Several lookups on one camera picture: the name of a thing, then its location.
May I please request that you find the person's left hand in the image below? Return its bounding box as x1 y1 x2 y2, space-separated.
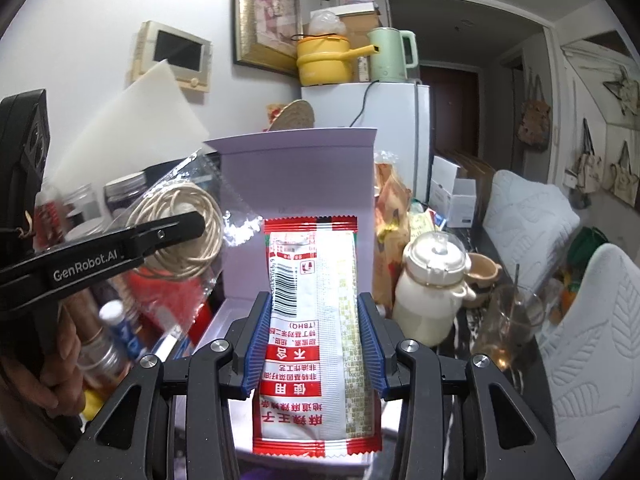
0 309 87 442

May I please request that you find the brown patterned tote bag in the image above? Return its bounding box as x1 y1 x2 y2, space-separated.
517 75 554 154

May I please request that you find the yellow pot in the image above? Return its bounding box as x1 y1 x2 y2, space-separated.
295 34 379 87

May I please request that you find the black power cable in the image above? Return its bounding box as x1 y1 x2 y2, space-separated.
348 80 382 129

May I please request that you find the purple gift box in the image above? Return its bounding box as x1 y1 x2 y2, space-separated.
190 127 396 476

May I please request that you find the cream thermos jug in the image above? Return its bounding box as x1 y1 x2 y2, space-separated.
392 230 479 347

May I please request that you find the white plastic board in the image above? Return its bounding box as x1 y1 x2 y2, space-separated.
47 59 212 197

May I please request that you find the glass cup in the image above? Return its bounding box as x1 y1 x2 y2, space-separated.
472 284 547 372

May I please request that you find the dark brown door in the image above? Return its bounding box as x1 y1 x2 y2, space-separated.
419 60 482 161

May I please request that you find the clear bag of beige cord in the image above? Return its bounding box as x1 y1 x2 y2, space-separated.
107 147 264 342

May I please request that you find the grey lid jar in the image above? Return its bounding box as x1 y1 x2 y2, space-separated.
103 172 152 222

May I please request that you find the green bag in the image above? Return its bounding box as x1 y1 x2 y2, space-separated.
566 226 609 272

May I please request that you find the white leaf-pattern chair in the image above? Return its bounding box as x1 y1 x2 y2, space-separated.
537 242 640 480
481 170 582 282

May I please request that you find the star wall decoration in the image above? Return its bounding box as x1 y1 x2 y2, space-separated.
602 64 640 117

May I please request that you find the clear plastic bag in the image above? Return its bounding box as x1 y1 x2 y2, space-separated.
306 10 347 39

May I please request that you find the brown ceramic cup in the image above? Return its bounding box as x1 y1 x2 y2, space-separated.
464 252 504 307

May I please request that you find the red white snack packet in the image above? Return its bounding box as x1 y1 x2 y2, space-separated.
252 215 384 459

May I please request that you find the white carton box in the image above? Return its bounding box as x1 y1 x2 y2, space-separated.
429 155 479 229

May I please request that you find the wall intercom panel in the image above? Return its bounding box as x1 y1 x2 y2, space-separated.
130 21 214 96

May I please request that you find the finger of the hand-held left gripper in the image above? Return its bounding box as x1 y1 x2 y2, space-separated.
130 211 207 262

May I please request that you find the beige canvas tote bag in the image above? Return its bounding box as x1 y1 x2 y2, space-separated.
606 141 640 207
574 119 607 195

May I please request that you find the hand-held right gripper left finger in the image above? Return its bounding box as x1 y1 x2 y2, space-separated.
55 290 273 480

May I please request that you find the white fridge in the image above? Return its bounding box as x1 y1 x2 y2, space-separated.
300 80 432 203

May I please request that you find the green electric kettle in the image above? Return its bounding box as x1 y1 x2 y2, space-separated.
366 27 419 84

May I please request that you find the gold framed picture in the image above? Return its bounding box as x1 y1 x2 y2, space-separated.
232 0 304 79

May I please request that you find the woven straw hat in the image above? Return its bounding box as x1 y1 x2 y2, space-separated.
262 100 316 134

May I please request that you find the cardboard box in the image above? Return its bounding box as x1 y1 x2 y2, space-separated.
310 2 387 81

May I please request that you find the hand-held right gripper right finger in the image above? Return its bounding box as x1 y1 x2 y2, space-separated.
356 291 576 480

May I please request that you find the orange snack bag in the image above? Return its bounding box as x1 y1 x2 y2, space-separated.
373 150 415 313

